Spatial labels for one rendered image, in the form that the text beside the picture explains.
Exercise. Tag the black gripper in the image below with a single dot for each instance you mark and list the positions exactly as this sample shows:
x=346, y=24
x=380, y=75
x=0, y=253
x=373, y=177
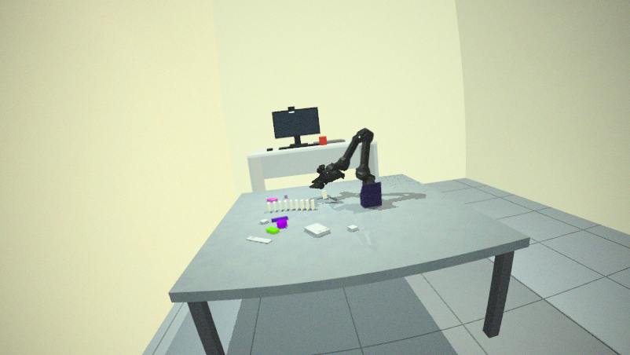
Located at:
x=323, y=179

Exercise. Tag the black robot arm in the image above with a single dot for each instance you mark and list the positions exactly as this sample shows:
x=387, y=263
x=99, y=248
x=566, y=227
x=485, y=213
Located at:
x=362, y=172

